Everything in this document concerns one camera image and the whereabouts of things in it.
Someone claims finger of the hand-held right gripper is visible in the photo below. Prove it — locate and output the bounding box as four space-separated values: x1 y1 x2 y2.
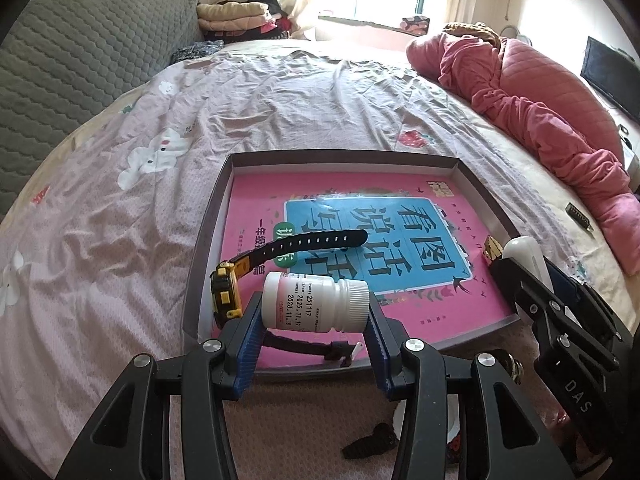
490 257 571 356
547 260 633 366

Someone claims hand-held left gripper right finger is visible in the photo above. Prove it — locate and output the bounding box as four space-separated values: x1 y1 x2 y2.
366 296 576 480

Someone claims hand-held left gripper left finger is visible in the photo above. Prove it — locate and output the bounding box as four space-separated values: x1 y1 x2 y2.
57 291 264 480

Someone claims white earbud case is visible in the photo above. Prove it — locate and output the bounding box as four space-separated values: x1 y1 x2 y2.
501 236 556 291

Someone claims yellow and black wristwatch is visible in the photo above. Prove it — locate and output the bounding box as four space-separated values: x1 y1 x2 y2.
210 228 368 368

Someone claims white pill bottle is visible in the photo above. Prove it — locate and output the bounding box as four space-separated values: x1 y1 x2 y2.
261 271 370 333

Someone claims black hair clip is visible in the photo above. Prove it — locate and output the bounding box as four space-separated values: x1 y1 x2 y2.
341 422 396 459

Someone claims white round lid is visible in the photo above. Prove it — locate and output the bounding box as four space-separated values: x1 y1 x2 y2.
392 395 461 453

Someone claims grey cardboard box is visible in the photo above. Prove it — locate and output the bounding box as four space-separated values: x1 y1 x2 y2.
181 149 533 386

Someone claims pink and blue book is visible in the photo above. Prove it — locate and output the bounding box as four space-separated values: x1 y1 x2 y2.
212 172 521 368

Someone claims small black flat object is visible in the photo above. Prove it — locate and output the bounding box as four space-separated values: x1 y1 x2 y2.
565 202 596 236

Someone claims pink floral bed sheet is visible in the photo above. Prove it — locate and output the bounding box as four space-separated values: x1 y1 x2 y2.
0 40 640 480

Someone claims pink quilt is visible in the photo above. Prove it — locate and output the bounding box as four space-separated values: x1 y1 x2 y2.
405 22 636 276

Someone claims black television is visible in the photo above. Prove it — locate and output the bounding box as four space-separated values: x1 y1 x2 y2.
580 36 640 126

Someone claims dark floral cloth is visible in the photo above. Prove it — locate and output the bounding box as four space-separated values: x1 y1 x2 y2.
171 40 223 65

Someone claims pile of folded clothes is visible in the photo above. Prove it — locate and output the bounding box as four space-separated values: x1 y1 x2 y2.
196 0 291 43

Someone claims grey quilted headboard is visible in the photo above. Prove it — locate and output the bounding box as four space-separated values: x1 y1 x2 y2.
0 0 203 211

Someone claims sheer white curtain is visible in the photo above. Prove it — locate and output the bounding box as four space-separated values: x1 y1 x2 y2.
285 0 361 41

